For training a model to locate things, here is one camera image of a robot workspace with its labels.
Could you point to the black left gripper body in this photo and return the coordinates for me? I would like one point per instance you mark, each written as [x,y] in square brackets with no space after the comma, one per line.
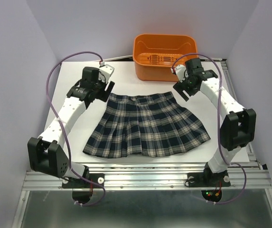
[99,88]

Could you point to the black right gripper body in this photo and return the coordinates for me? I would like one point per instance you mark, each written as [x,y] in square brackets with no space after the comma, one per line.
[186,85]

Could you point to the navy plaid pleated skirt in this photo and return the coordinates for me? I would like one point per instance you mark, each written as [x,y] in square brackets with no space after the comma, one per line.
[150,125]

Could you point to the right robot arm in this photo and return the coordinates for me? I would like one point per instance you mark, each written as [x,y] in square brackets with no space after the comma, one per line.
[235,123]

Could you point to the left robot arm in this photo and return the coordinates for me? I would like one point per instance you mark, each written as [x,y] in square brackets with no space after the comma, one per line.
[46,154]

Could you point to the orange plastic basket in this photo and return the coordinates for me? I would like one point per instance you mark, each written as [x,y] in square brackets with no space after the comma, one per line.
[155,54]

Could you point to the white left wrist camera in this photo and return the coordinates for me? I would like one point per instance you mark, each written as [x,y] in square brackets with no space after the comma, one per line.
[105,73]

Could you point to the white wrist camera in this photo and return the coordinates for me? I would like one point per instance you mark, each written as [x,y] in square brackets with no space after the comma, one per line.
[180,72]
[105,73]

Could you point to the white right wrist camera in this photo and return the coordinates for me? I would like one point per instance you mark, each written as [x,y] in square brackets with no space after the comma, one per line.
[180,72]

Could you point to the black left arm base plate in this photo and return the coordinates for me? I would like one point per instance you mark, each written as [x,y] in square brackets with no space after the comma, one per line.
[79,183]

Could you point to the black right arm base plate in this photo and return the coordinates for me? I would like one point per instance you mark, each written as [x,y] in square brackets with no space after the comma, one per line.
[201,180]

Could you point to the aluminium table frame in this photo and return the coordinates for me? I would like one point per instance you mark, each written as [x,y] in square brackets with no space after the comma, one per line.
[146,192]

